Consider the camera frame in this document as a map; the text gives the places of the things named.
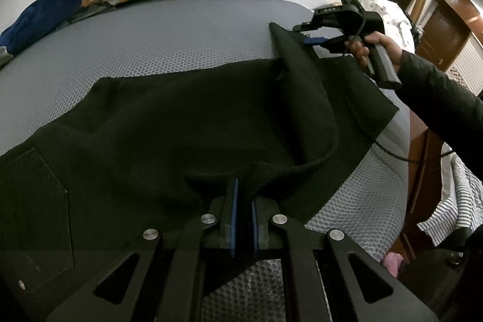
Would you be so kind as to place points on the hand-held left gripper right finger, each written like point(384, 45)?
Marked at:
point(255, 220)

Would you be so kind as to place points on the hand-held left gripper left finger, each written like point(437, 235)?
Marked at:
point(233, 209)

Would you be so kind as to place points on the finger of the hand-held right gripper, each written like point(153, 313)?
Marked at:
point(324, 42)
point(305, 27)

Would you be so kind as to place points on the black pants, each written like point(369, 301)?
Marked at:
point(169, 118)

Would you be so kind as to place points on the person's right forearm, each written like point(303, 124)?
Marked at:
point(441, 99)

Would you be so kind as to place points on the person's right hand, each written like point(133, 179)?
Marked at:
point(388, 50)

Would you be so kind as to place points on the wooden door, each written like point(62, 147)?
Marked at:
point(447, 24)

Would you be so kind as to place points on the white ribbed radiator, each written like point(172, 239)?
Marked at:
point(468, 60)

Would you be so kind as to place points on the grey mesh mattress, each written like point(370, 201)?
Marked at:
point(151, 35)

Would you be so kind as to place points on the striped cloth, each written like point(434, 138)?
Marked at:
point(456, 193)

